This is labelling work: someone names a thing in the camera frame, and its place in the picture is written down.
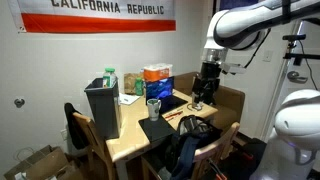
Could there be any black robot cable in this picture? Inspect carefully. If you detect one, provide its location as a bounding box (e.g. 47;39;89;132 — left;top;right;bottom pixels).
243;28;272;69

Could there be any dark grey trash bin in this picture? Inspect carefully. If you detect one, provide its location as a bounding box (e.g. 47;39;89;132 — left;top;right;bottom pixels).
83;77;123;140

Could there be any cardboard tube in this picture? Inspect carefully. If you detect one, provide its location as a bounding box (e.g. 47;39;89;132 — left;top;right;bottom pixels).
191;92;202;109

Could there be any wooden chair right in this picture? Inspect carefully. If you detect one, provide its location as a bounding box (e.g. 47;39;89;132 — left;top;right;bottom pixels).
173;71;246;133

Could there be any small green bottle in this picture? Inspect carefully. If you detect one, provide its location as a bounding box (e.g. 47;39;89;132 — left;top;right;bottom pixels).
134;77;145;97

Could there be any white wall outlet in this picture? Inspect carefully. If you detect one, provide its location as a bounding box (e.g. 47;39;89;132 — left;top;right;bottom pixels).
60;128;69;141

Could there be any small brown paper bag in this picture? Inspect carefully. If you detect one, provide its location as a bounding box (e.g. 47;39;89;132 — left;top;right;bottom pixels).
123;72;145;95

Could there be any round metal wall knob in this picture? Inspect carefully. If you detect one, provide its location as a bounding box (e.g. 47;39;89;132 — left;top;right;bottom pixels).
13;97;26;109

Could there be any black mouse pad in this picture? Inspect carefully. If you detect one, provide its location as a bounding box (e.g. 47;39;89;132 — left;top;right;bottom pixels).
138;114;178;144

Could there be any white paper sheet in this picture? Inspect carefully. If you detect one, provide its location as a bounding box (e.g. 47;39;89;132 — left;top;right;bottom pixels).
118;93;142;106

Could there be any black floor bag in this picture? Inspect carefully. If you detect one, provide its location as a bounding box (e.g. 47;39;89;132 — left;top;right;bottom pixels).
206;137;268;180

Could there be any white mug with green logo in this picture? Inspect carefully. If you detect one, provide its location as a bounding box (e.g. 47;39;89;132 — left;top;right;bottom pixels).
146;97;163;122

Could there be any white light switch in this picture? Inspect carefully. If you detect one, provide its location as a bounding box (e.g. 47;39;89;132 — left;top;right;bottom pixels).
262;49;274;63

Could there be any large brown paper bag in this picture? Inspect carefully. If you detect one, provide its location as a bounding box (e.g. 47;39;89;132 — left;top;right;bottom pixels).
3;144;69;180

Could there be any orange handled clamp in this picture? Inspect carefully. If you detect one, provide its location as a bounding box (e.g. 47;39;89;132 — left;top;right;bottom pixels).
208;159;228;180
241;151;255;161

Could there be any dark blue framed poster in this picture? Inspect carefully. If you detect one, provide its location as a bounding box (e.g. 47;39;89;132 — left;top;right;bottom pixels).
218;0;261;11

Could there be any wooden chair with backpack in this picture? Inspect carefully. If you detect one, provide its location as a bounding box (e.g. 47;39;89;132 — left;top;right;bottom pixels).
140;121;241;180

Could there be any California Republic flag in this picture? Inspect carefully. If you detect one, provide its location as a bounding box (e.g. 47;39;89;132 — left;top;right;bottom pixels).
7;0;177;34

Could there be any black jacket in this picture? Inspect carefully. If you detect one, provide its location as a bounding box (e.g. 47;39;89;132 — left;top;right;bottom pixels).
63;102;90;151

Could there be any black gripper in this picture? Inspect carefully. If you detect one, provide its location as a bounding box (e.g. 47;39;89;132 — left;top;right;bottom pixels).
191;61;223;106

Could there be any orange paper towel pack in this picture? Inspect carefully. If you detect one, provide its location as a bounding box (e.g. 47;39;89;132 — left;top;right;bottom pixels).
143;62;174;83

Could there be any wooden chair with jacket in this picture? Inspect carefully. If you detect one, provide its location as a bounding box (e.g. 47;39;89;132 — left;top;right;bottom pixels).
72;111;118;180

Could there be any red pen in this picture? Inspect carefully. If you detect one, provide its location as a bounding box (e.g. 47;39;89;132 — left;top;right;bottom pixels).
166;113;184;122
164;110;184;119

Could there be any black laptop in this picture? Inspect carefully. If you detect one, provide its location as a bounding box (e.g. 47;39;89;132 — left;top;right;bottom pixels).
145;76;189;115

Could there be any clear bottle with green cap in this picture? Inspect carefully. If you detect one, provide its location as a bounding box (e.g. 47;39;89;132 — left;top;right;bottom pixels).
102;67;118;89

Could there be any silver door handle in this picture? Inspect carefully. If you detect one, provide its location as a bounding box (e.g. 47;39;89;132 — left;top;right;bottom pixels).
287;70;309;84

